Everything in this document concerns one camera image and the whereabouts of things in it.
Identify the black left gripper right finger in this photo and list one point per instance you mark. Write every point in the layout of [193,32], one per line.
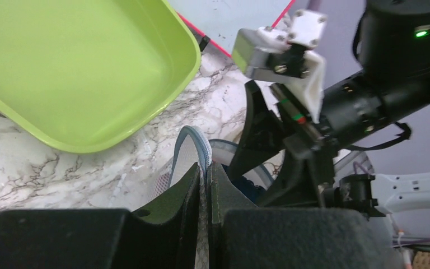
[243,235]

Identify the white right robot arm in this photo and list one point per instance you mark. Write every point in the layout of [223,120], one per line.
[392,44]

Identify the green plastic tray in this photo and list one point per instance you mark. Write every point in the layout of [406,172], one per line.
[81,76]

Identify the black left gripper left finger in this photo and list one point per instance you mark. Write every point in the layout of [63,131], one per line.
[161,234]

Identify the dark blue lace bra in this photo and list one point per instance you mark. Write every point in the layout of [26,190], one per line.
[249,188]

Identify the pink framed whiteboard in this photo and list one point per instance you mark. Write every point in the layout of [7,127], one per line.
[220,20]

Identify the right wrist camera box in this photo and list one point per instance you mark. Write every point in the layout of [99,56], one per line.
[286,56]

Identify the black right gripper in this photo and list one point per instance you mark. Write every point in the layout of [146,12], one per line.
[351,110]

